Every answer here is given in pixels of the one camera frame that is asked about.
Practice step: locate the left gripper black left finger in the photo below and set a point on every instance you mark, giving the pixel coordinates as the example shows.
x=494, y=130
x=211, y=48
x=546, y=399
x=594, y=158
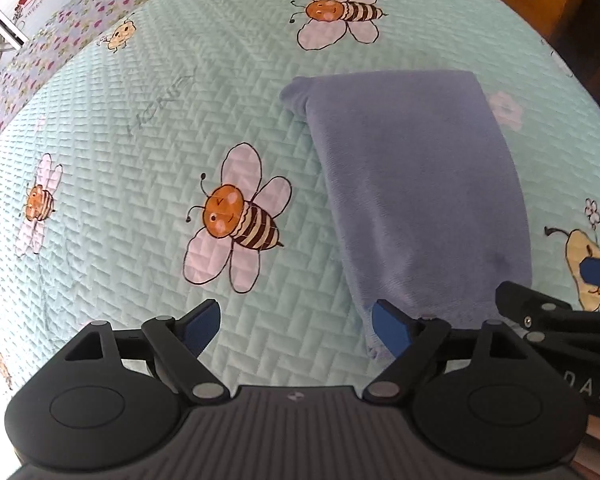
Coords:
x=156, y=364

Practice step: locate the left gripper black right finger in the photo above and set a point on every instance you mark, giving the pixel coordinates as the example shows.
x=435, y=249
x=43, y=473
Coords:
x=437, y=364

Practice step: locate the blue fleece garment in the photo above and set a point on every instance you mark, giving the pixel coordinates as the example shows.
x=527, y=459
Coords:
x=426, y=200

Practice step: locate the mint green quilted bee bedspread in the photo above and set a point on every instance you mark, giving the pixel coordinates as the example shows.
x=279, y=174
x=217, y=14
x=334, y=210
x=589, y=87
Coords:
x=98, y=169

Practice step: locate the floral heart-pattern bed sheet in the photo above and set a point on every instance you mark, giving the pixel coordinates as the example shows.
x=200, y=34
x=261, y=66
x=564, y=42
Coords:
x=64, y=34

